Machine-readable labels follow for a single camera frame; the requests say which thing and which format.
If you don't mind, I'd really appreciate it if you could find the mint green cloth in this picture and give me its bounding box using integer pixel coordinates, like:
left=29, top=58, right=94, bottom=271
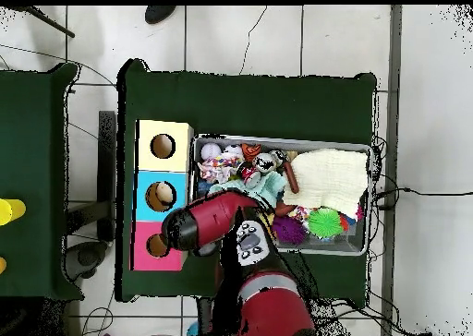
left=208, top=171, right=288, bottom=210

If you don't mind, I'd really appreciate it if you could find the wooden box with three holes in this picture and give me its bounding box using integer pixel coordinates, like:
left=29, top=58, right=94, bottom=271
left=128, top=119, right=195, bottom=272

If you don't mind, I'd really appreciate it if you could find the shallow mesh bin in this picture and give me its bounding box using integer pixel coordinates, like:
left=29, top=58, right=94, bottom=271
left=186, top=133, right=375, bottom=257

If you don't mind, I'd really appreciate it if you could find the crushed red cola can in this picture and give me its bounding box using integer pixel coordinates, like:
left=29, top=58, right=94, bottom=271
left=236, top=161, right=262, bottom=187

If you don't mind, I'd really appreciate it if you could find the crumpled colourful dotted paper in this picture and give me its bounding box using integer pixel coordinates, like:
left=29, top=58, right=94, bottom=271
left=199, top=154, right=244, bottom=185

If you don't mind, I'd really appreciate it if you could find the small soccer ball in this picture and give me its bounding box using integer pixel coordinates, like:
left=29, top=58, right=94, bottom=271
left=223, top=143, right=245, bottom=159

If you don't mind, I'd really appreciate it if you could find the orange tiger-striped ball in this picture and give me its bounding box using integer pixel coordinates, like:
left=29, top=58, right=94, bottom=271
left=241, top=142, right=262, bottom=162

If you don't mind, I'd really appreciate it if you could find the crushed beige drink can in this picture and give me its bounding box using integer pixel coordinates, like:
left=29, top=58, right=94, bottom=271
left=253, top=151, right=278, bottom=174

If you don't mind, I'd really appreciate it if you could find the white baseball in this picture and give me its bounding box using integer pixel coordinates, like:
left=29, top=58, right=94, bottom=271
left=200, top=142, right=224, bottom=162

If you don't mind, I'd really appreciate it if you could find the brown toy hot dog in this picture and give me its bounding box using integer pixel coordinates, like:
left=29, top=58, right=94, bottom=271
left=282, top=160, right=301, bottom=195

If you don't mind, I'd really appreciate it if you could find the purple spiky toy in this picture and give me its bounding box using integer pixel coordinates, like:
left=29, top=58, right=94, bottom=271
left=272, top=215, right=309, bottom=246

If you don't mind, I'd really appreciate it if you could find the cream knitted cloth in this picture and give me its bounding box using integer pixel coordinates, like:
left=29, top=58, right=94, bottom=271
left=282, top=148, right=370, bottom=221

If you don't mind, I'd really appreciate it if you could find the green spiky puffer toy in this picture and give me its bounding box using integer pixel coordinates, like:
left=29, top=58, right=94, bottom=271
left=307, top=207, right=345, bottom=239

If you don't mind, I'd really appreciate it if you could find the grey round base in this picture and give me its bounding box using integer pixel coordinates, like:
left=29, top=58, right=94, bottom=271
left=64, top=240, right=109, bottom=281

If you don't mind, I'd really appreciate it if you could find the black shoe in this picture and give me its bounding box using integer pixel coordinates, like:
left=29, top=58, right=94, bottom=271
left=144, top=5, right=177, bottom=25

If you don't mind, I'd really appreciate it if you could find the dark green side table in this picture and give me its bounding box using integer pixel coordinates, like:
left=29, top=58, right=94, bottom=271
left=0, top=62, right=86, bottom=301

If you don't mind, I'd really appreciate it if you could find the yellow cylinder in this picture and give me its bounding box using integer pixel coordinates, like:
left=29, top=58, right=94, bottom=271
left=0, top=198, right=27, bottom=227

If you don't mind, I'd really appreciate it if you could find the dark rod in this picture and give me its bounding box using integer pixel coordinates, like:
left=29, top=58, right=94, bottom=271
left=14, top=5, right=77, bottom=39

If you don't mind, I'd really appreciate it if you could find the thin dark cable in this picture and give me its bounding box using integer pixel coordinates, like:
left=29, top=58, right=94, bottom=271
left=238, top=5, right=268, bottom=76

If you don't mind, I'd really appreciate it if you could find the black power cable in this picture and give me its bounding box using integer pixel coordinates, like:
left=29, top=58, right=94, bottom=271
left=372, top=186, right=473, bottom=211

